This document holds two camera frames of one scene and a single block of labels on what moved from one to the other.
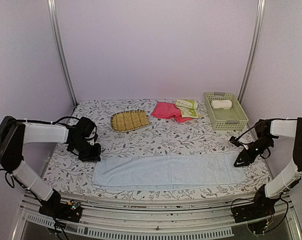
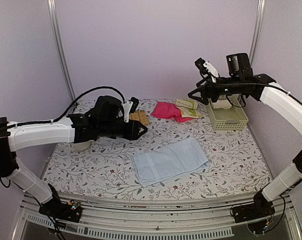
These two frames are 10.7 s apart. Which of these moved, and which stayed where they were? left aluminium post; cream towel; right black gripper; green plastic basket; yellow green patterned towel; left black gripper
Moved: right black gripper; left black gripper
Stayed: left aluminium post; cream towel; green plastic basket; yellow green patterned towel
